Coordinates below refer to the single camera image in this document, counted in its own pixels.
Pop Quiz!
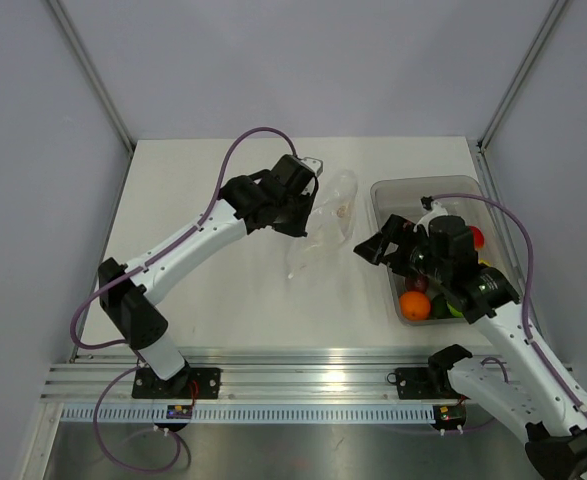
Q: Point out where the left small circuit board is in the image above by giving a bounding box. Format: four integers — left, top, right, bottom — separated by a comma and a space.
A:
166, 405, 193, 419

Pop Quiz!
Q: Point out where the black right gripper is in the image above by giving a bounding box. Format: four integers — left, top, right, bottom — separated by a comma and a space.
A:
355, 214, 451, 283

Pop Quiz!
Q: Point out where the right aluminium frame post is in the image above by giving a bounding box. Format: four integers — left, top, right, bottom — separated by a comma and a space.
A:
476, 0, 572, 154

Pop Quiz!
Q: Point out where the aluminium frame post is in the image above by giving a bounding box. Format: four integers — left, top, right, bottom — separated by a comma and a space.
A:
44, 0, 136, 158
476, 0, 572, 154

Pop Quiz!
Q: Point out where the dark red passion fruit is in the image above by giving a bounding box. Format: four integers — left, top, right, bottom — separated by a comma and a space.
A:
404, 275, 429, 294

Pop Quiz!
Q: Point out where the clear plastic bin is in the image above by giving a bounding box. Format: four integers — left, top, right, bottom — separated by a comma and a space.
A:
371, 175, 520, 326

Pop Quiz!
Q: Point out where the orange fruit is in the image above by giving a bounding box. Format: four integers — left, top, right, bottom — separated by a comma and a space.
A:
399, 291, 431, 321

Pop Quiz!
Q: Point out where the small circuit board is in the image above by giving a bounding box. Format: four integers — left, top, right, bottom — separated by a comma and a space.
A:
433, 404, 467, 430
166, 405, 193, 419

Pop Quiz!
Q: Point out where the clear zip top bag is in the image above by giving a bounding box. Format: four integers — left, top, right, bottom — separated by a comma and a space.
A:
286, 169, 358, 280

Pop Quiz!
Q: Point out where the red apple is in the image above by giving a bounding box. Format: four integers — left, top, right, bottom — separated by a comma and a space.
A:
469, 226, 486, 250

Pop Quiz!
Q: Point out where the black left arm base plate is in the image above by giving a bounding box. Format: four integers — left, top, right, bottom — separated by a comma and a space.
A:
131, 367, 222, 400

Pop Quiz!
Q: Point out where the left aluminium frame post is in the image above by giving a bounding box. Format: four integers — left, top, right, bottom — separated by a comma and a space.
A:
44, 0, 136, 158

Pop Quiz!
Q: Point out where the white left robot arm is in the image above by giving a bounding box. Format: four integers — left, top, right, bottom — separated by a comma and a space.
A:
98, 154, 323, 398

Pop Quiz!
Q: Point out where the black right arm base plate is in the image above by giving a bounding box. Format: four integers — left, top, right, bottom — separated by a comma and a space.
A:
386, 367, 462, 401

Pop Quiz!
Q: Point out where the aluminium table edge rail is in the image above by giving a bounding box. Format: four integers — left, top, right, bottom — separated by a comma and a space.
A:
39, 347, 427, 405

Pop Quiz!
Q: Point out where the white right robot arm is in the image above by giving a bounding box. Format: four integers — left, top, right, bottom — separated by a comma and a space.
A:
354, 215, 587, 479

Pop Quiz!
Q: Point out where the light green apple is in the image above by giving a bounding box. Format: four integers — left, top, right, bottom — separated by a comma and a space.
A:
447, 301, 464, 318

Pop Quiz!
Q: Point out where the white slotted cable duct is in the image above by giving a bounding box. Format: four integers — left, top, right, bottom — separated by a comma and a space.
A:
61, 403, 435, 425

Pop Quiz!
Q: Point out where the right small circuit board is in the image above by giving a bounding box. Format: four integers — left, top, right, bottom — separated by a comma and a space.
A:
433, 404, 467, 430

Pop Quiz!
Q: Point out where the dark green avocado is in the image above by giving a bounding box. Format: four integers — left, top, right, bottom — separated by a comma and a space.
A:
430, 294, 451, 319

